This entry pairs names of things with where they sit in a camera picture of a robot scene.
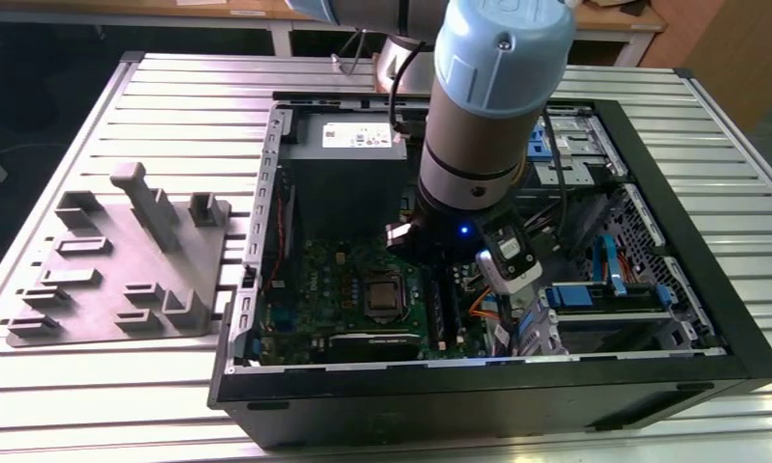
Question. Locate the silver drive cage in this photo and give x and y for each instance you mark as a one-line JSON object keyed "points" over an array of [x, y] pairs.
{"points": [[586, 169]]}

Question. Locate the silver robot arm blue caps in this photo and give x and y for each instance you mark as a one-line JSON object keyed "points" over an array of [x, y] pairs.
{"points": [[477, 144]]}

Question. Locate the black case fan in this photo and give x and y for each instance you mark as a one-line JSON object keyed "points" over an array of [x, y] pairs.
{"points": [[293, 217]]}

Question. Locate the black open PC case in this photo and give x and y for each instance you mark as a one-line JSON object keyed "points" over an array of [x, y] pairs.
{"points": [[489, 415]]}

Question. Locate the grey parts rack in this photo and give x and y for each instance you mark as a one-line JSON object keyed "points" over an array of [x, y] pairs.
{"points": [[142, 251]]}

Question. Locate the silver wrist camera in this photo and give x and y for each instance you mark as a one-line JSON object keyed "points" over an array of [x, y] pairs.
{"points": [[522, 277]]}

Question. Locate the green motherboard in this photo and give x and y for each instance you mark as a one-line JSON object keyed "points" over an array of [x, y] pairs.
{"points": [[329, 289]]}

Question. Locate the empty blue disk carrier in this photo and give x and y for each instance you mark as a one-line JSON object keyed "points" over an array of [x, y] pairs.
{"points": [[537, 144]]}

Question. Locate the hard disk in blue carrier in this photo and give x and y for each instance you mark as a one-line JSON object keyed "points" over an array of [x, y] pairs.
{"points": [[566, 296]]}

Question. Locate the silver CPU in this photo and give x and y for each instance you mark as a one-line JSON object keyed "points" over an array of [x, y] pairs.
{"points": [[385, 295]]}

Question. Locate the grey power supply unit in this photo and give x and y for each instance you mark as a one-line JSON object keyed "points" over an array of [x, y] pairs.
{"points": [[342, 193]]}

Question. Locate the black graphics card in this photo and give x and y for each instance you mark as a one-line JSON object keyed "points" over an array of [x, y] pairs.
{"points": [[374, 345]]}

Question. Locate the brown wooden cabinet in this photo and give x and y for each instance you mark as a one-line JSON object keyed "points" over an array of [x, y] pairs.
{"points": [[734, 48]]}

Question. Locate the wooden workbench white frame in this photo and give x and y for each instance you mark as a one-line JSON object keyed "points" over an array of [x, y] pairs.
{"points": [[618, 19]]}

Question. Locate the CPU socket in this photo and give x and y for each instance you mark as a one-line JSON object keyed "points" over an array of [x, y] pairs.
{"points": [[383, 275]]}

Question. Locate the black RAM slot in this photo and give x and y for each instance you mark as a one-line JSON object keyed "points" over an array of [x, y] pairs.
{"points": [[429, 313]]}

